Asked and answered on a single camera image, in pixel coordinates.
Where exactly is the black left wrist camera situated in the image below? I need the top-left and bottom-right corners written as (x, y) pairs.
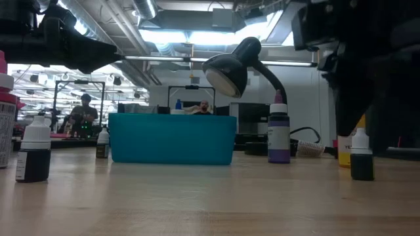
top-left (41, 3), bottom-right (78, 32)

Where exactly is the black background rig frame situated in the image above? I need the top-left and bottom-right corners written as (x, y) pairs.
top-left (167, 85), bottom-right (217, 114)
top-left (52, 79), bottom-right (106, 132)

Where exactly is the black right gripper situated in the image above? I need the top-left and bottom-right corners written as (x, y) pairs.
top-left (323, 0), bottom-right (417, 145)

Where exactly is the dark equipment cabinet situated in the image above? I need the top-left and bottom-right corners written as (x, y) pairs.
top-left (229, 102), bottom-right (269, 135)

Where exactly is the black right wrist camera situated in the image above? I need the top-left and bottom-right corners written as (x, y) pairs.
top-left (291, 5), bottom-right (339, 52)

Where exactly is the blue food coloring bottle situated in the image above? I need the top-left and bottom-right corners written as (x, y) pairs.
top-left (170, 98), bottom-right (186, 115)

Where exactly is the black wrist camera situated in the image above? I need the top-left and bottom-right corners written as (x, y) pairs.
top-left (41, 3), bottom-right (78, 32)
top-left (291, 5), bottom-right (339, 52)

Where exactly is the black desk lamp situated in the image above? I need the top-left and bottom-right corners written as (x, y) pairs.
top-left (201, 36), bottom-right (299, 157)

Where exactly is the person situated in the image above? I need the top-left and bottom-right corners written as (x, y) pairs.
top-left (187, 99), bottom-right (213, 115)
top-left (58, 93), bottom-right (99, 138)

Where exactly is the purple food coloring bottle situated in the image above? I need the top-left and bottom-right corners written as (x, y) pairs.
top-left (267, 88), bottom-right (291, 165)

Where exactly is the dark background side table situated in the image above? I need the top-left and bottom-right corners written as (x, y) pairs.
top-left (373, 146), bottom-right (420, 161)

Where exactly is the long ceiling light bar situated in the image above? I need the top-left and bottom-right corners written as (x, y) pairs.
top-left (123, 54), bottom-right (318, 68)

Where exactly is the teal plastic bin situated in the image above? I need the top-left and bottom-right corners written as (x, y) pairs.
top-left (108, 112), bottom-right (238, 166)

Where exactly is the pink food coloring bottle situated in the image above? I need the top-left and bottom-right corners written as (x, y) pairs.
top-left (0, 50), bottom-right (18, 169)

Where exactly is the black lamp power cord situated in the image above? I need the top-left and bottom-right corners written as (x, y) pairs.
top-left (289, 126), bottom-right (339, 160)

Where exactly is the small white-capped dropper bottle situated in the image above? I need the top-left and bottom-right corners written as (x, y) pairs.
top-left (14, 115), bottom-right (53, 184)
top-left (95, 127), bottom-right (110, 159)
top-left (349, 127), bottom-right (375, 182)

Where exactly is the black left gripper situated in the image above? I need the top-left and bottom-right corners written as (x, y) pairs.
top-left (39, 16), bottom-right (123, 75)

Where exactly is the yellow food coloring bottle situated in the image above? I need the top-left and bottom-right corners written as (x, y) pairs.
top-left (337, 113), bottom-right (367, 169)

